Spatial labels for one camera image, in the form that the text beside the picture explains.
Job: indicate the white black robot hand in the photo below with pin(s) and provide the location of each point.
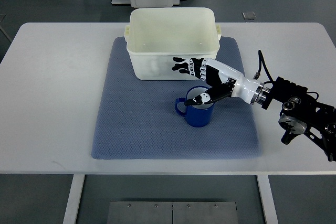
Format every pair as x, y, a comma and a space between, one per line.
224, 81

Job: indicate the blue enamel mug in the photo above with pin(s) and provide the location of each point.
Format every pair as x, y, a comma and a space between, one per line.
195, 115

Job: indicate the white plastic box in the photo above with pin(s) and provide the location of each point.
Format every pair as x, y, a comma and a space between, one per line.
155, 36

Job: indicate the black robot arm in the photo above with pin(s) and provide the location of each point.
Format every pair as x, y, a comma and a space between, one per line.
301, 114

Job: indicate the small grey floor plate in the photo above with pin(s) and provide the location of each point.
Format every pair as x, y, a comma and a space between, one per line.
249, 15

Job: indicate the blue textured mat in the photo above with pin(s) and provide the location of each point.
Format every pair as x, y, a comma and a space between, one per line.
137, 120

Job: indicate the right white table leg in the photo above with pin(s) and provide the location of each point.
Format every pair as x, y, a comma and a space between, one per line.
267, 200

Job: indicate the white table leg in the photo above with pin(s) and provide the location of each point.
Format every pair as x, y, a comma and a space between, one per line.
267, 200
74, 199

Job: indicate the left white table leg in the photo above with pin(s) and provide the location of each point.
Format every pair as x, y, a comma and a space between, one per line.
74, 199

